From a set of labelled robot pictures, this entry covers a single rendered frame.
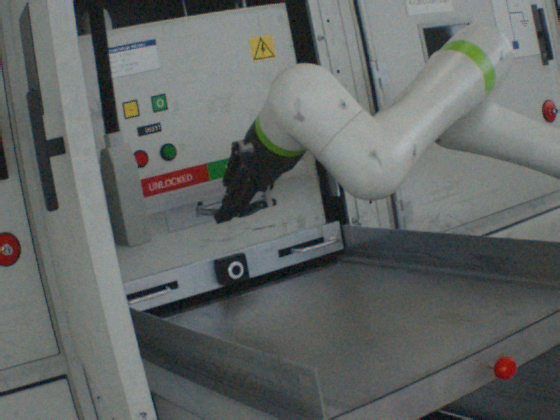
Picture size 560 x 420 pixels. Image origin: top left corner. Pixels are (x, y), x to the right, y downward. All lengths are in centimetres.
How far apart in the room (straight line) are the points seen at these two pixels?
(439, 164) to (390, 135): 73
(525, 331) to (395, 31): 89
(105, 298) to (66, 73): 25
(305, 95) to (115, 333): 47
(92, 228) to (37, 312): 62
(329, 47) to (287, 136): 58
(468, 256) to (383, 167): 41
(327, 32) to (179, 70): 33
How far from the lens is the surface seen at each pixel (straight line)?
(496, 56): 160
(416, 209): 199
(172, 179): 174
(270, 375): 116
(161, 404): 174
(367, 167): 128
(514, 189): 221
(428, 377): 117
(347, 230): 192
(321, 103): 129
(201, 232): 178
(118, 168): 158
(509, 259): 156
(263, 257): 183
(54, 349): 162
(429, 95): 143
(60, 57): 99
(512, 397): 168
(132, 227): 159
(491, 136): 173
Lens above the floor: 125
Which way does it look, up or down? 9 degrees down
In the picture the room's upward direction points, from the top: 10 degrees counter-clockwise
